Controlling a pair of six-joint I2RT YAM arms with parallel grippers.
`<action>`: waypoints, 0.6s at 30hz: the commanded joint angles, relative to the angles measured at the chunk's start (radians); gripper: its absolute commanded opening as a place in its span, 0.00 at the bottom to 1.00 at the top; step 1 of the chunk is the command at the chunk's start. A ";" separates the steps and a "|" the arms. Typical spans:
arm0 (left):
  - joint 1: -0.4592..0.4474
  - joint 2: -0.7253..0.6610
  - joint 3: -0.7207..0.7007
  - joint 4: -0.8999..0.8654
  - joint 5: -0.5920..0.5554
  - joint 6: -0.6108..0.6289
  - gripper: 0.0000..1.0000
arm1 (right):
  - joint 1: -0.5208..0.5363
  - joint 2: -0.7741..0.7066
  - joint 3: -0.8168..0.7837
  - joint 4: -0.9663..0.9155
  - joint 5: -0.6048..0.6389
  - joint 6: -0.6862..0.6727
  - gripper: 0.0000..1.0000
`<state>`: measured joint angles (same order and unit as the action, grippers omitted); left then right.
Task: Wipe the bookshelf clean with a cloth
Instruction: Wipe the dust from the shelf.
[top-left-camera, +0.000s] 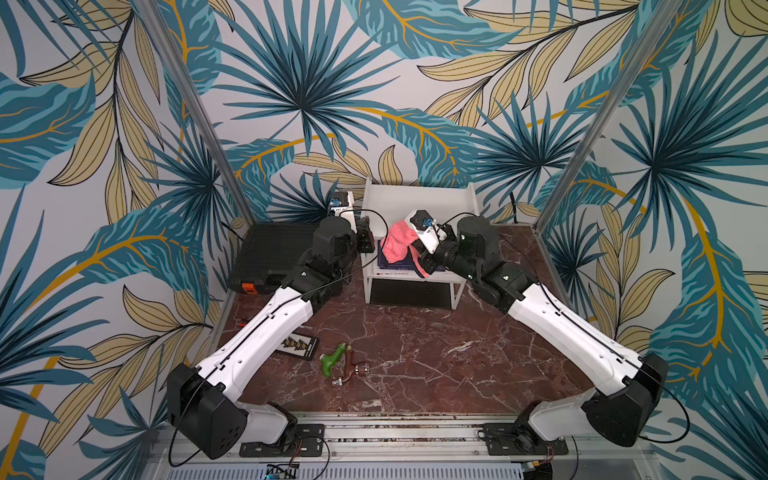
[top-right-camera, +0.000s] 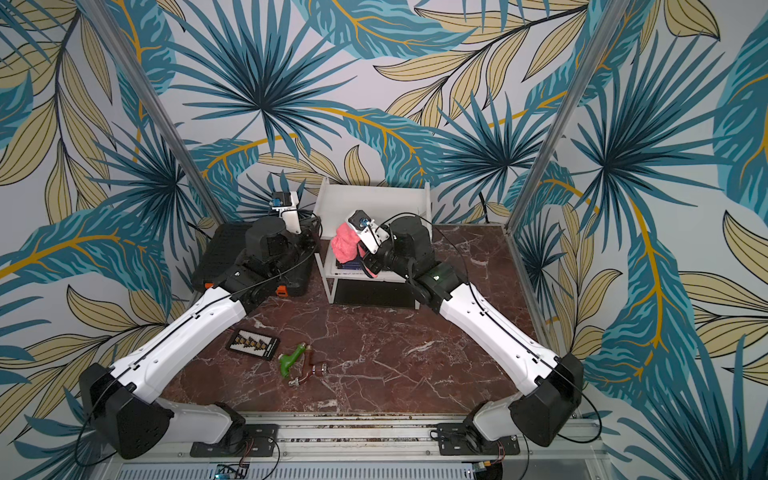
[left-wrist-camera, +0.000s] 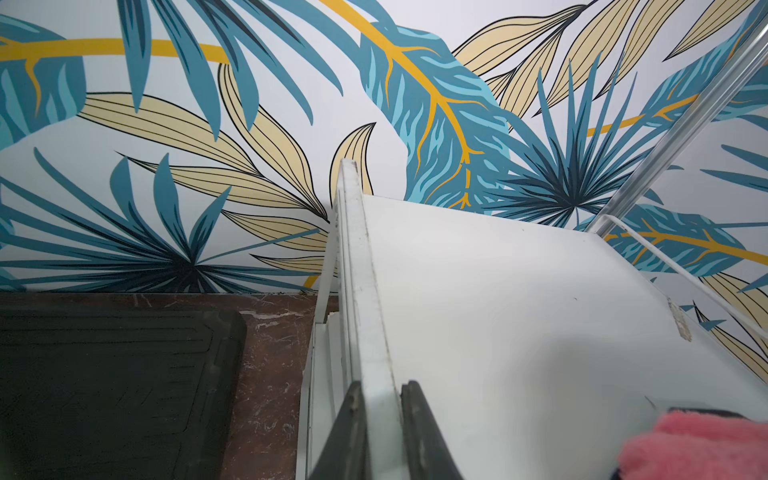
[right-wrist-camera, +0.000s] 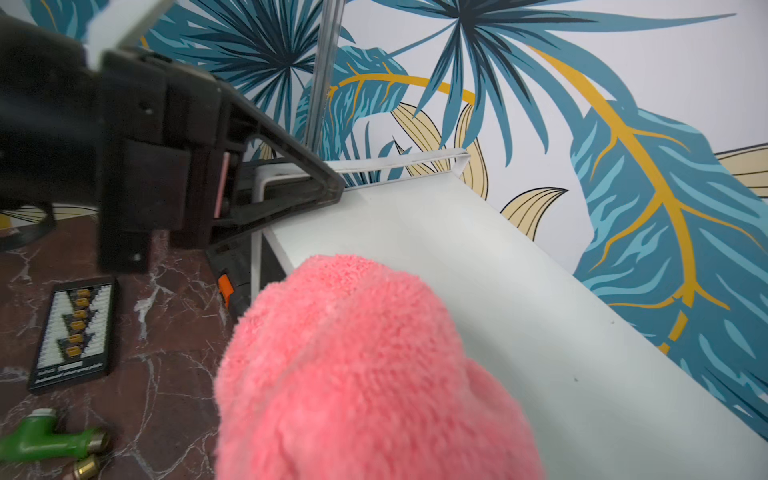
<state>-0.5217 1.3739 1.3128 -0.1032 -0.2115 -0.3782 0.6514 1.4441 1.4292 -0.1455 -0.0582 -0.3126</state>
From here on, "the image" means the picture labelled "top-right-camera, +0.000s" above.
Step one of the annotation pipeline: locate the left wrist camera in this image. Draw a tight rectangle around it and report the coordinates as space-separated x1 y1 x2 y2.
270 191 301 234

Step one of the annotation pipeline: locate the pink cleaning cloth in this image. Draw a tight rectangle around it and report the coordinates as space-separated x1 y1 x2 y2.
330 223 361 262

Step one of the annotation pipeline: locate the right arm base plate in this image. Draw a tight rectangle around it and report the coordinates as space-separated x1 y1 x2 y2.
430 422 520 457

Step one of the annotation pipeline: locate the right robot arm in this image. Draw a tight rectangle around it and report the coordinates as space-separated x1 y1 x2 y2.
347 210 586 448

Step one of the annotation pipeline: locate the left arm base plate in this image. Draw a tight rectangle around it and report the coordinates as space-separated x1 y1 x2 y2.
190 424 279 458

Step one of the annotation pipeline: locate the black plastic tool case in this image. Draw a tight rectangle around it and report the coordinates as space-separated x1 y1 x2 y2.
191 217 315 303

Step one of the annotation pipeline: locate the dark blue book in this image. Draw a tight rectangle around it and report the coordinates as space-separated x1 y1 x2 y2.
336 258 364 270

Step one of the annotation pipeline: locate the green handled tool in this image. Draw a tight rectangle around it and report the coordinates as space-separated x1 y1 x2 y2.
278 343 307 379

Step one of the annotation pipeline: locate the white two-tier bookshelf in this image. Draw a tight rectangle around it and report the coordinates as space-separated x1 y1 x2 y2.
313 179 433 304

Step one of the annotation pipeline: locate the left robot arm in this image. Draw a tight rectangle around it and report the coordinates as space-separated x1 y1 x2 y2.
79 215 322 459

